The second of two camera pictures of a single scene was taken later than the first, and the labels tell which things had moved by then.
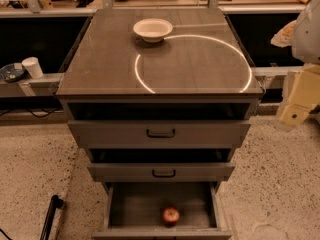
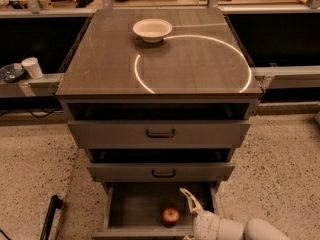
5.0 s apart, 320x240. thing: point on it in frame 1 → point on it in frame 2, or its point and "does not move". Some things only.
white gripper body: x=307 y=39 → x=206 y=224
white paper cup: x=33 y=66 does not move
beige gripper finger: x=295 y=114 → x=195 y=207
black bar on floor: x=55 y=202 does not move
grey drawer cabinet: x=160 y=99 does not move
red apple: x=171 y=217 does not move
